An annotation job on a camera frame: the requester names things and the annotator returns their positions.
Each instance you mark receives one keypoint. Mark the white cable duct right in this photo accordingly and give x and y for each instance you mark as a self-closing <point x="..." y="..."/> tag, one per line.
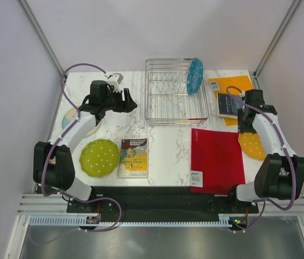
<point x="238" y="221"/>

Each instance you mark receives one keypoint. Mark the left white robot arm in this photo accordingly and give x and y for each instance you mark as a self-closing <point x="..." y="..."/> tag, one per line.
<point x="52" y="160"/>

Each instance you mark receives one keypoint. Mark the wire dish rack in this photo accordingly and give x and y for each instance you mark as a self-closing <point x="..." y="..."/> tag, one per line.
<point x="166" y="97"/>

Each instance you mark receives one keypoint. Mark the dark blue book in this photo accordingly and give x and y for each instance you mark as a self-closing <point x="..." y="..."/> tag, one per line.
<point x="227" y="107"/>

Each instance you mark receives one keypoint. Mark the orange folder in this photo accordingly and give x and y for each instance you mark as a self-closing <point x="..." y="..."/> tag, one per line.
<point x="242" y="82"/>

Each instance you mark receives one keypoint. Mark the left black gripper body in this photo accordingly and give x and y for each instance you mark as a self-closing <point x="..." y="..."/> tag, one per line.
<point x="116" y="102"/>

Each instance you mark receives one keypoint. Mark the green polka dot plate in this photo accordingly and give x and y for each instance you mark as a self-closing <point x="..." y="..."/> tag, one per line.
<point x="99" y="158"/>

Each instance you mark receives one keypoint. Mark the red folder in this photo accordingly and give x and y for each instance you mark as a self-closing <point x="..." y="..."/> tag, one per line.
<point x="216" y="162"/>

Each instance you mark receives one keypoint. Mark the cream and blue plate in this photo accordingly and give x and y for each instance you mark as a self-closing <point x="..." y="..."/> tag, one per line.
<point x="69" y="116"/>

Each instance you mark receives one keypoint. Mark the paperback book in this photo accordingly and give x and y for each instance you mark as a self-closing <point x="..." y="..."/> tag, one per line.
<point x="134" y="158"/>

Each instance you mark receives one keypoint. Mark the blue polka dot plate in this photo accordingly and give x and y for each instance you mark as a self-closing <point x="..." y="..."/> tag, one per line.
<point x="195" y="76"/>

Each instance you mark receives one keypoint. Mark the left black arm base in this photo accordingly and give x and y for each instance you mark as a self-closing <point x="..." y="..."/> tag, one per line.
<point x="100" y="207"/>

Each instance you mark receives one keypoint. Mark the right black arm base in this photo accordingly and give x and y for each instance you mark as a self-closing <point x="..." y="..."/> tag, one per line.
<point x="221" y="204"/>

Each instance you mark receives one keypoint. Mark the yellow polka dot plate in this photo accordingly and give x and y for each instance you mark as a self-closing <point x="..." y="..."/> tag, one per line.
<point x="251" y="145"/>

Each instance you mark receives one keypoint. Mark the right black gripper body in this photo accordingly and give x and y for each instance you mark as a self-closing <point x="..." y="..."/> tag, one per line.
<point x="243" y="124"/>

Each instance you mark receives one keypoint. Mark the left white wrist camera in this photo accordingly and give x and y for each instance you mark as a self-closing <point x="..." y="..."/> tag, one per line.
<point x="114" y="80"/>

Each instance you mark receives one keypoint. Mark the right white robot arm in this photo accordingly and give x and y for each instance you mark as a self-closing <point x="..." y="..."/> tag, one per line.
<point x="281" y="175"/>

